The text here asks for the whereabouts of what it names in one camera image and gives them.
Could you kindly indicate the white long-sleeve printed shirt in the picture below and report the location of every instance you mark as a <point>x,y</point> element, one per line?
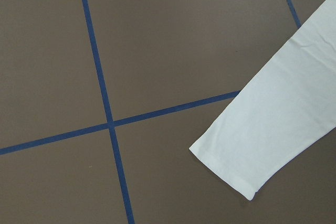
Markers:
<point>285,108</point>

